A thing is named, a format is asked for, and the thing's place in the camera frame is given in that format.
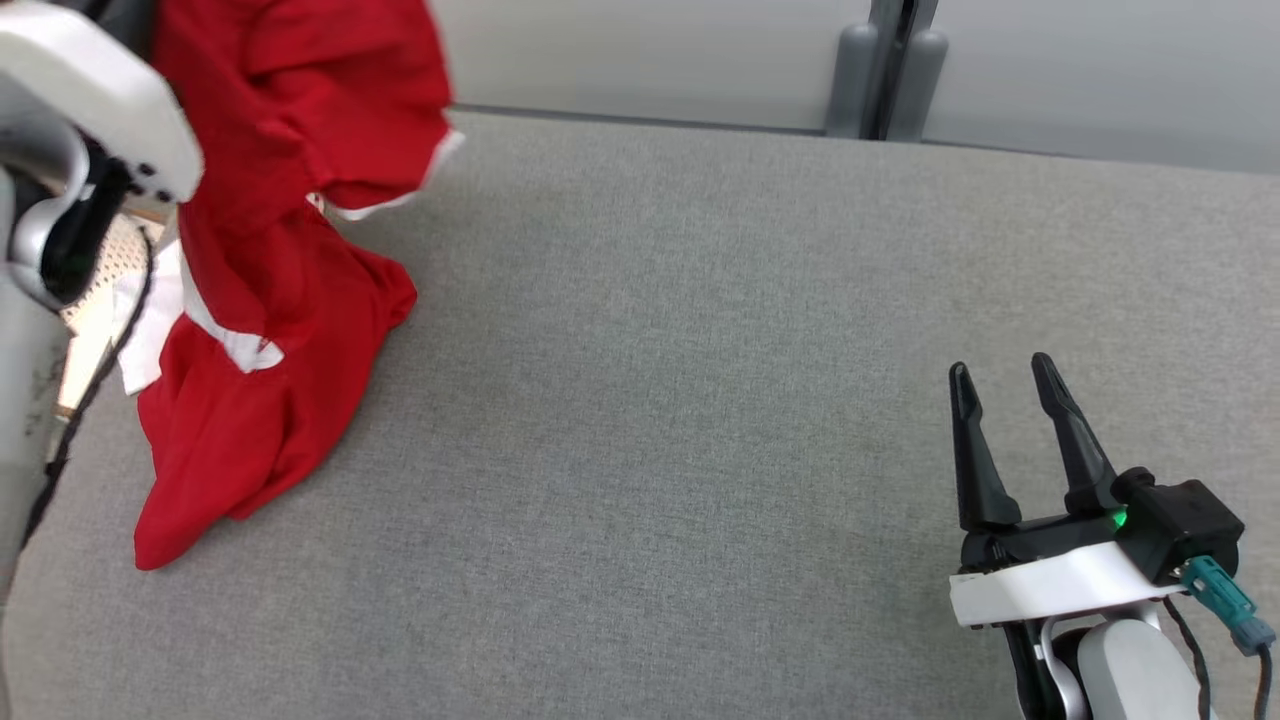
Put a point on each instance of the teal right camera connector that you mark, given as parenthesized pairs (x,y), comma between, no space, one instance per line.
(1225,600)

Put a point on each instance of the red Bulls jersey white sleeves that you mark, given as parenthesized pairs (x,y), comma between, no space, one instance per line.
(290,120)

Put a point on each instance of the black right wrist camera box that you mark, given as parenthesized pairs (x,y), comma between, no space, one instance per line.
(1180,525)

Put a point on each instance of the grey cylinder post foot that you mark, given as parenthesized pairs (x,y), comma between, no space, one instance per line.
(852,85)
(920,90)

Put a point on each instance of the dark grey partition post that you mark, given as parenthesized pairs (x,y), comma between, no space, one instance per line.
(900,60)

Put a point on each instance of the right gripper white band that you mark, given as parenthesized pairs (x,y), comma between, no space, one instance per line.
(1060,585)

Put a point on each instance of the cream perforated laundry basket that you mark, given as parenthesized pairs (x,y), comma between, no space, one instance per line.
(100,290)

